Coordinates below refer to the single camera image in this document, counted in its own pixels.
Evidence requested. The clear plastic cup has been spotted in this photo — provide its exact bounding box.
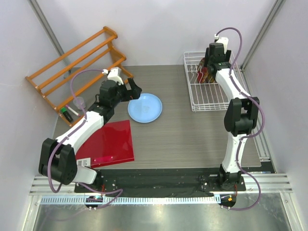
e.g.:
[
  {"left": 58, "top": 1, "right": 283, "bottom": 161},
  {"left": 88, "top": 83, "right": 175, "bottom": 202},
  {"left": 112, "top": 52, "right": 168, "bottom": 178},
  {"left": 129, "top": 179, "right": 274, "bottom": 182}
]
[{"left": 73, "top": 96, "right": 86, "bottom": 111}]

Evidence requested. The orange wooden rack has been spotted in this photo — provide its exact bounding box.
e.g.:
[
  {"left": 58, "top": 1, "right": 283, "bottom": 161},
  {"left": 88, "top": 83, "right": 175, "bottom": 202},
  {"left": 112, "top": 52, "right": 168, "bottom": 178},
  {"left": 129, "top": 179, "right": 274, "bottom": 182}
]
[{"left": 25, "top": 26, "right": 133, "bottom": 127}]

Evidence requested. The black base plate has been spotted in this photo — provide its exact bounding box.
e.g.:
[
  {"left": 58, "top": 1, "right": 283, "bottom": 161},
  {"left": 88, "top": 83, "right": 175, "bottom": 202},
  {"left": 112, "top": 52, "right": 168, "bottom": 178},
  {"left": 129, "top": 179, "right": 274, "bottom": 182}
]
[{"left": 89, "top": 168, "right": 246, "bottom": 198}]

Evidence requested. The light blue plate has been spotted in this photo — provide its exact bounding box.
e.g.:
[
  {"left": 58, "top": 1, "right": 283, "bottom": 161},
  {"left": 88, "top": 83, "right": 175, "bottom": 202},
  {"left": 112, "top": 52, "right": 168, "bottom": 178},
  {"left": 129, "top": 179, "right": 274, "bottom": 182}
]
[{"left": 128, "top": 93, "right": 163, "bottom": 123}]

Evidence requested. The white pink pen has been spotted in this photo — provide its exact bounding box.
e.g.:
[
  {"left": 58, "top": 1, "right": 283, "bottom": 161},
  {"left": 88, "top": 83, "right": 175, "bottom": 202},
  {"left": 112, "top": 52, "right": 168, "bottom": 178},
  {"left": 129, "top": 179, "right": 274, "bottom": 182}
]
[{"left": 66, "top": 105, "right": 80, "bottom": 116}]

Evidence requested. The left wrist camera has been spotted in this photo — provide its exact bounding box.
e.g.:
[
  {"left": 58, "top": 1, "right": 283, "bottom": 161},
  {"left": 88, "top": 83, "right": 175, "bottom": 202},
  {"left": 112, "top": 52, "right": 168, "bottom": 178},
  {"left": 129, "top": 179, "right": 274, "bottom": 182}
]
[{"left": 102, "top": 67, "right": 124, "bottom": 85}]

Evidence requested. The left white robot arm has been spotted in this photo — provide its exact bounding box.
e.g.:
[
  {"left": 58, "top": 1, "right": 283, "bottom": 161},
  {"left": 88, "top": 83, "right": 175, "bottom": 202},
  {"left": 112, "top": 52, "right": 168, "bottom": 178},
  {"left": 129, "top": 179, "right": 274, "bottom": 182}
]
[{"left": 38, "top": 78, "right": 142, "bottom": 192}]

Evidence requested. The red acrylic board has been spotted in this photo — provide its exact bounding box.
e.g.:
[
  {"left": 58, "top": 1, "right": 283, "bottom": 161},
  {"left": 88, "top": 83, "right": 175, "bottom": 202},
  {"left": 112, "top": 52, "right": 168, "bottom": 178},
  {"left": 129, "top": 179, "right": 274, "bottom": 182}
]
[{"left": 76, "top": 120, "right": 134, "bottom": 168}]

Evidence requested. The white slotted cable duct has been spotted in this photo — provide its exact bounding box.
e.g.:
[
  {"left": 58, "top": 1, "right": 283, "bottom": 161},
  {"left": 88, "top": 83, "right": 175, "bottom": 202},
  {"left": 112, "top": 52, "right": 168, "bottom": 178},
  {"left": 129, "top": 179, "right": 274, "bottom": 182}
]
[{"left": 40, "top": 194, "right": 221, "bottom": 205}]

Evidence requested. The green highlighter marker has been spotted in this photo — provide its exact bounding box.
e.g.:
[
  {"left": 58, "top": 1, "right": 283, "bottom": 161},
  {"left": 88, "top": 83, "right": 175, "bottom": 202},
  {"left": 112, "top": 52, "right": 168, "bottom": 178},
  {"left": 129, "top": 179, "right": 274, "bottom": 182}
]
[{"left": 60, "top": 107, "right": 73, "bottom": 123}]

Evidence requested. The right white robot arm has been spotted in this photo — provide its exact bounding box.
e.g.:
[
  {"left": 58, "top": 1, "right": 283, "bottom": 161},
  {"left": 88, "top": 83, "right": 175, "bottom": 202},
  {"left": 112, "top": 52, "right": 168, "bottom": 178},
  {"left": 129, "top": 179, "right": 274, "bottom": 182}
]
[{"left": 205, "top": 39, "right": 258, "bottom": 190}]

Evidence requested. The white wire dish rack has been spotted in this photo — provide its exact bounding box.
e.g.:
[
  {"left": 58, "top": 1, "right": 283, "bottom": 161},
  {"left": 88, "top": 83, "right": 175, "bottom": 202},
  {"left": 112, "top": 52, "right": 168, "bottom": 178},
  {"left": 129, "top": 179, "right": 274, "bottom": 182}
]
[{"left": 183, "top": 49, "right": 250, "bottom": 112}]

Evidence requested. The red floral plate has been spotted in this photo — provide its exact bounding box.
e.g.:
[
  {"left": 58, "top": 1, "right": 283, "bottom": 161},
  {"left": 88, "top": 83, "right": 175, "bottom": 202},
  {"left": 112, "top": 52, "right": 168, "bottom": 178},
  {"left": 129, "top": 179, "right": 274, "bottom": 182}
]
[{"left": 197, "top": 58, "right": 215, "bottom": 84}]

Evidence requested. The aluminium rail frame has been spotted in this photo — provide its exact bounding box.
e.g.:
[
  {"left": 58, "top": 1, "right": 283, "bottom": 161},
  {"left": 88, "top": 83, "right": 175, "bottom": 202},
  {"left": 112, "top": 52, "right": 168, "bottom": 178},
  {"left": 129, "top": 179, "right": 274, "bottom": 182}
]
[{"left": 29, "top": 173, "right": 293, "bottom": 194}]

